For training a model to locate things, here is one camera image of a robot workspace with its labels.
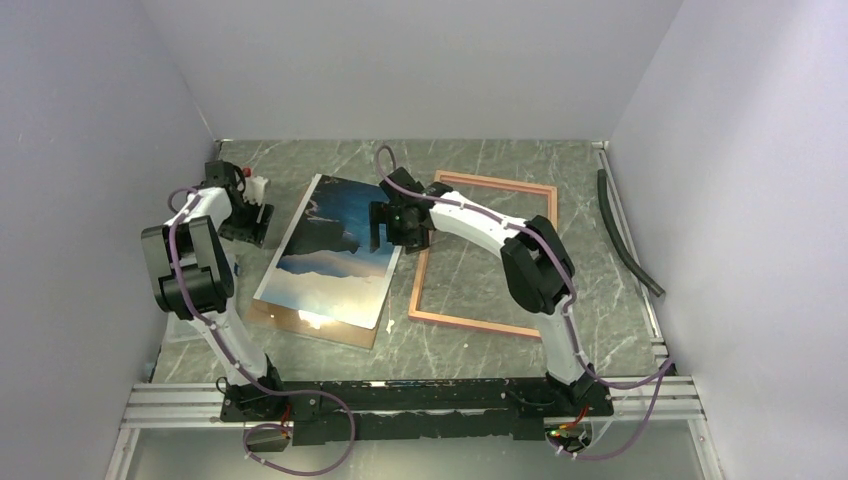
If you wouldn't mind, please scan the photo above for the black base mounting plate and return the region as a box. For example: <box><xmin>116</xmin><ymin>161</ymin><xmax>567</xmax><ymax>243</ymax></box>
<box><xmin>220</xmin><ymin>376</ymin><xmax>614</xmax><ymax>446</ymax></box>

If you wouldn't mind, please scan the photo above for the aluminium extrusion rail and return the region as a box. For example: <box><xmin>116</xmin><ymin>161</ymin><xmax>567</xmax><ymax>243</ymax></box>
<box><xmin>119</xmin><ymin>376</ymin><xmax>706</xmax><ymax>429</ymax></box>

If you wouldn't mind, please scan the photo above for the blue landscape photo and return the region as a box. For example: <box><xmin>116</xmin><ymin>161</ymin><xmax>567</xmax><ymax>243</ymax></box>
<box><xmin>254</xmin><ymin>174</ymin><xmax>400</xmax><ymax>329</ymax></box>

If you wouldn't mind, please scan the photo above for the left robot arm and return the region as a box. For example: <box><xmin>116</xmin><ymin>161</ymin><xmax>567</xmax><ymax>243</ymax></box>
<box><xmin>141</xmin><ymin>160</ymin><xmax>287</xmax><ymax>420</ymax></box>

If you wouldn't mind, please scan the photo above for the pink wooden picture frame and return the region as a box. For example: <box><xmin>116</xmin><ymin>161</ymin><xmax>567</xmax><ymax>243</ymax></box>
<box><xmin>407</xmin><ymin>169</ymin><xmax>559</xmax><ymax>340</ymax></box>

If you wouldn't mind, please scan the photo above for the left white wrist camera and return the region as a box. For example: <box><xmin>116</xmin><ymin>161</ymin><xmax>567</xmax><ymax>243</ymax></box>
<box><xmin>241</xmin><ymin>167</ymin><xmax>269</xmax><ymax>206</ymax></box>

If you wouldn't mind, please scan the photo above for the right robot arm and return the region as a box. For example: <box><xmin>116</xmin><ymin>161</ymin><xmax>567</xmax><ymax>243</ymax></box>
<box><xmin>368</xmin><ymin>168</ymin><xmax>609</xmax><ymax>415</ymax></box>

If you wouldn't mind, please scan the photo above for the clear glass pane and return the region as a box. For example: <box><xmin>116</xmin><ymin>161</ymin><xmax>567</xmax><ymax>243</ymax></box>
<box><xmin>376</xmin><ymin>250</ymin><xmax>407</xmax><ymax>337</ymax></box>

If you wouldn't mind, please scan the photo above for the clear plastic screw box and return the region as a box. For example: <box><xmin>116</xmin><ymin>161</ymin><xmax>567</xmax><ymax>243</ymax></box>
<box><xmin>163</xmin><ymin>250</ymin><xmax>240</xmax><ymax>344</ymax></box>

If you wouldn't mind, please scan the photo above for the brown backing board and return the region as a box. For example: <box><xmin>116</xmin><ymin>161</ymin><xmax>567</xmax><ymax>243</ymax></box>
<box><xmin>243</xmin><ymin>299</ymin><xmax>379</xmax><ymax>350</ymax></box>

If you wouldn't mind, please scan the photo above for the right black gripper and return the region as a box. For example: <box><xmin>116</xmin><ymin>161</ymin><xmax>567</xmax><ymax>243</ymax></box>
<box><xmin>370</xmin><ymin>201</ymin><xmax>429</xmax><ymax>255</ymax></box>

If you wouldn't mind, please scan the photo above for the black hose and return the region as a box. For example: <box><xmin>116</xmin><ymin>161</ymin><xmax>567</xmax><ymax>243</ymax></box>
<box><xmin>596</xmin><ymin>168</ymin><xmax>666</xmax><ymax>298</ymax></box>

